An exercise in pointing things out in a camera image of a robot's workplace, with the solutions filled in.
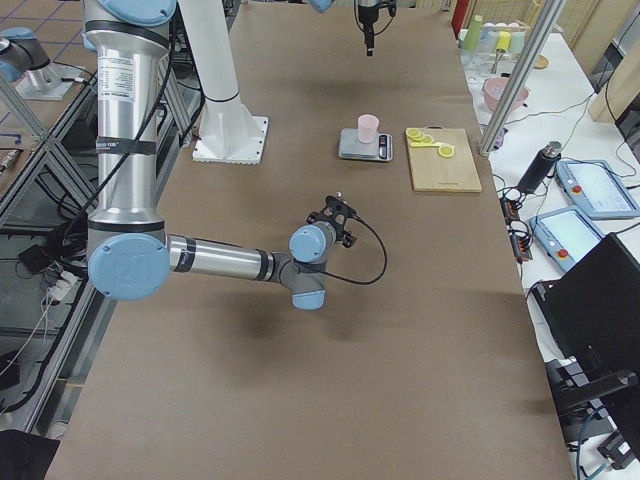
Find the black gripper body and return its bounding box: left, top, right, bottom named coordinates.
left=323, top=209, right=350, bottom=240
left=355, top=0, right=380, bottom=25

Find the pink plastic cup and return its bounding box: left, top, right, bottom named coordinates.
left=357, top=114, right=379, bottom=144

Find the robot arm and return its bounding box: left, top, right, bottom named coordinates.
left=308, top=0, right=383, bottom=57
left=83, top=1, right=348, bottom=310

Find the silver kitchen scale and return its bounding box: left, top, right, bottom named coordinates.
left=338, top=128, right=393, bottom=162

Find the green cup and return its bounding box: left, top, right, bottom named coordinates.
left=461, top=15, right=484, bottom=52

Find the yellow cup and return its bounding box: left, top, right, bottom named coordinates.
left=495, top=31, right=511, bottom=53

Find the wooden cutting board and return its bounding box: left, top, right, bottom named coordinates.
left=405, top=127, right=482, bottom=193

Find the yellow plastic knife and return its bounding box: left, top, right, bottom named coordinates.
left=409, top=142, right=453, bottom=148

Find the pink bowl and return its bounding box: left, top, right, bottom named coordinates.
left=482, top=77, right=530, bottom=112

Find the black thermos bottle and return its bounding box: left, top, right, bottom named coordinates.
left=516, top=141, right=562, bottom=194

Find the blue teach pendant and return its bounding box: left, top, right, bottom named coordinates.
left=555, top=160, right=639, bottom=220
left=528, top=206, right=604, bottom=272

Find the black monitor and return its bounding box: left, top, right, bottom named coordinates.
left=531, top=234, right=639, bottom=380

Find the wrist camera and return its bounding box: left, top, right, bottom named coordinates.
left=325, top=195, right=358, bottom=221

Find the white camera mast base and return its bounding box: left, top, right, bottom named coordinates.
left=179, top=0, right=269, bottom=165

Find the aluminium frame post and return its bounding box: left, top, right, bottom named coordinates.
left=478, top=0, right=566, bottom=157

